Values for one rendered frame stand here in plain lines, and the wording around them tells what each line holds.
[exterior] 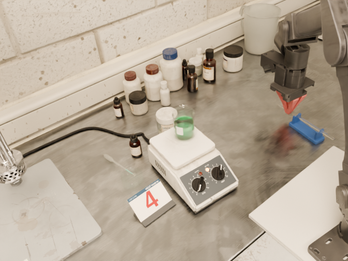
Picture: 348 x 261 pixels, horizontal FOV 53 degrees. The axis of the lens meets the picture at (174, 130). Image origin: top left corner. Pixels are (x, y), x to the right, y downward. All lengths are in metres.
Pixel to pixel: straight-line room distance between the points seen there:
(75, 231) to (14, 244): 0.13
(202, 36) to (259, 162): 0.57
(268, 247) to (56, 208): 0.48
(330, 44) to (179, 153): 0.38
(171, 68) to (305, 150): 0.47
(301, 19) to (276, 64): 0.17
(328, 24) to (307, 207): 0.39
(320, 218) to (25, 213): 0.65
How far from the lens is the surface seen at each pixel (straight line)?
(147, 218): 0.80
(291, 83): 0.95
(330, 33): 0.66
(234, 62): 1.22
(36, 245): 0.83
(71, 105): 1.08
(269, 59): 0.99
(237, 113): 1.05
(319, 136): 0.99
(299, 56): 0.91
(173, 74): 1.11
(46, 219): 0.86
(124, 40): 1.14
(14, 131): 1.06
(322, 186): 0.87
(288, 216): 0.80
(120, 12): 1.11
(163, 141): 0.84
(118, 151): 0.96
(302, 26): 0.83
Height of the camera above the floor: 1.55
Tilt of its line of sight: 41 degrees down
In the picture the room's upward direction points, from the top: 5 degrees counter-clockwise
